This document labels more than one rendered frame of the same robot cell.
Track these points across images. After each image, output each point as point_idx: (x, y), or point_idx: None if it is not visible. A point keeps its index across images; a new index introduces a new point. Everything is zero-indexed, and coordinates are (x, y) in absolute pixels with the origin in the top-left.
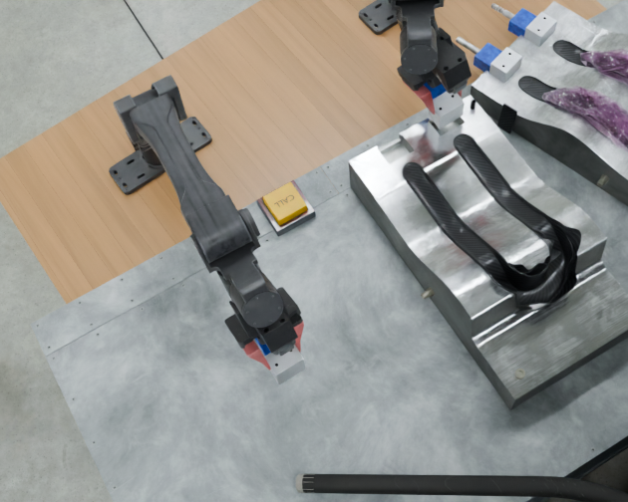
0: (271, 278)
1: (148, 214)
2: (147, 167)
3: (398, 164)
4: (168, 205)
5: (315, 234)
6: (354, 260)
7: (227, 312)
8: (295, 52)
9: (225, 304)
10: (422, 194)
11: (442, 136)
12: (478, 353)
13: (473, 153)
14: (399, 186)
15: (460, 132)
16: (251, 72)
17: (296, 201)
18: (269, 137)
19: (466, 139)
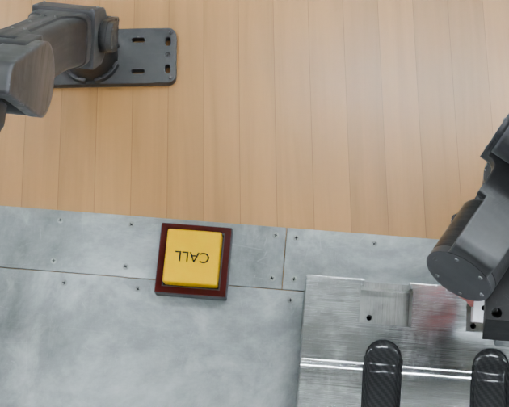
0: (103, 350)
1: (16, 136)
2: None
3: (371, 332)
4: (52, 141)
5: (206, 328)
6: (228, 405)
7: (14, 356)
8: (383, 23)
9: (20, 342)
10: (372, 402)
11: (467, 333)
12: None
13: (494, 392)
14: (347, 367)
15: (498, 346)
16: (301, 13)
17: (207, 270)
18: (252, 134)
19: (498, 363)
